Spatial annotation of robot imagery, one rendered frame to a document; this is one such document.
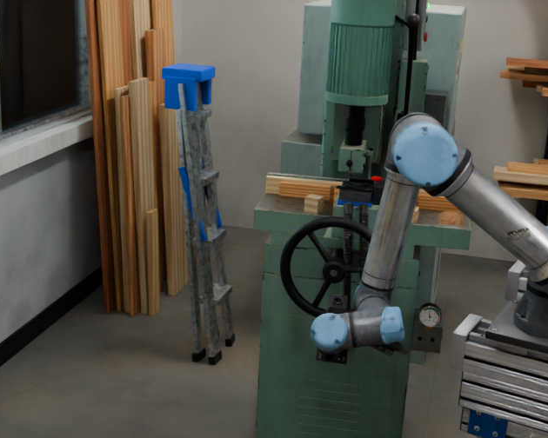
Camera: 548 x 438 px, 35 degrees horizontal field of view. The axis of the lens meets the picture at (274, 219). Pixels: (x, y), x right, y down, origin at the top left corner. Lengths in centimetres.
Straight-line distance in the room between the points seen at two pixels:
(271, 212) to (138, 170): 141
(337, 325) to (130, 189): 210
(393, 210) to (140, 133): 204
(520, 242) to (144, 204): 232
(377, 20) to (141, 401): 165
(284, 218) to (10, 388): 142
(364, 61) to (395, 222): 65
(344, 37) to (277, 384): 103
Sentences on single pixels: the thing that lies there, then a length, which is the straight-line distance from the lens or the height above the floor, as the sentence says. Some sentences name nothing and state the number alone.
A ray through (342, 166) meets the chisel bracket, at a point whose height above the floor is 102.
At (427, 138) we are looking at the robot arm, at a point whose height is 127.
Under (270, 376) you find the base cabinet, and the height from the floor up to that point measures 38.
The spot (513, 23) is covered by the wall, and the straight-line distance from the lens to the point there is 471.
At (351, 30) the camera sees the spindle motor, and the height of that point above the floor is 140.
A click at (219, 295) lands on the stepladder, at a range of 346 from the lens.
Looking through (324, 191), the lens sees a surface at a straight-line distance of 253.
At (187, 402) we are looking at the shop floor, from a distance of 323.
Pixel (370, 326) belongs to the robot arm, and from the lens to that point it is 181.
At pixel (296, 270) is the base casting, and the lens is 245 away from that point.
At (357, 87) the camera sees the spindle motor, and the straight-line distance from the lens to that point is 239.
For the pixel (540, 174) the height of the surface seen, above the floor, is 61.
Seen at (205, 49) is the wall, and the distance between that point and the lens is 499.
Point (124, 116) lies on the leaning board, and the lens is 366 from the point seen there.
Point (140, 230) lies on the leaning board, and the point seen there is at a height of 39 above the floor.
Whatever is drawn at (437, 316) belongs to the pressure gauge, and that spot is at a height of 66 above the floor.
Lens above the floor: 160
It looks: 18 degrees down
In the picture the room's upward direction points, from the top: 3 degrees clockwise
